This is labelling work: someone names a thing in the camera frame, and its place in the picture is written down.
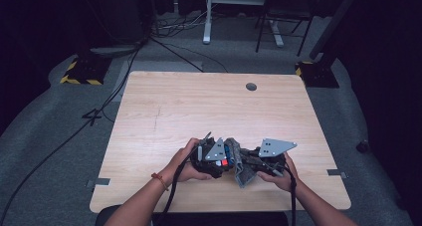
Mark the black seat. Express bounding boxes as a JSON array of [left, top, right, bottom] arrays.
[[95, 204, 291, 226]]

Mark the red string bracelet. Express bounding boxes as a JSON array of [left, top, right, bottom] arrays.
[[150, 172, 170, 192]]

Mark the person's left hand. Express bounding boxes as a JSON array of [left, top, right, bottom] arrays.
[[162, 137, 214, 188]]

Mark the thin black floor cable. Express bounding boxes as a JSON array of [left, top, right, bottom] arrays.
[[149, 36, 229, 74]]

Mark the small black floor object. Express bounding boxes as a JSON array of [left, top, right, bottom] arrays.
[[355, 139, 369, 153]]

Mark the black yellow striped stand base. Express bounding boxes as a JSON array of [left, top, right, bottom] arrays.
[[295, 60, 340, 89], [60, 55, 112, 87]]

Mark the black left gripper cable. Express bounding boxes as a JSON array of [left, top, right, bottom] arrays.
[[154, 145, 202, 226]]

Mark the white desk frame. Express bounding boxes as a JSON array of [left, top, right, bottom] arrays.
[[202, 0, 286, 48]]

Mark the black metal chair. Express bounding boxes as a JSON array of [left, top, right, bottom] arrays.
[[255, 0, 315, 58]]

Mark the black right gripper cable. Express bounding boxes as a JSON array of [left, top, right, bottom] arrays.
[[281, 164, 299, 226]]

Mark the grey tape strip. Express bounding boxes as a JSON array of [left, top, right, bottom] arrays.
[[325, 168, 349, 180], [86, 177, 111, 189]]

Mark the black slanted pole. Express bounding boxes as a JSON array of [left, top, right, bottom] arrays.
[[309, 0, 363, 62]]

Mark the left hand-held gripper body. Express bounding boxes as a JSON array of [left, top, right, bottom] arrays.
[[191, 131, 231, 179]]

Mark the grey cloth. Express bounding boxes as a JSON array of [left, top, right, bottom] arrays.
[[224, 136, 258, 189]]

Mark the bundle of floor cables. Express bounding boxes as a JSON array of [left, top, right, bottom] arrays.
[[151, 9, 218, 39]]

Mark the long black floor cable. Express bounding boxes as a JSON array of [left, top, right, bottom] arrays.
[[0, 46, 142, 224]]

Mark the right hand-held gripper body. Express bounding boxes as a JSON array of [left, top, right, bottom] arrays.
[[247, 137, 299, 178]]

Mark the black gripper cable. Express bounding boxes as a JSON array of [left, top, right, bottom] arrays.
[[281, 164, 299, 226], [154, 145, 202, 226]]

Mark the person's right hand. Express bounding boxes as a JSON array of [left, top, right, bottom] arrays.
[[257, 151, 300, 193]]

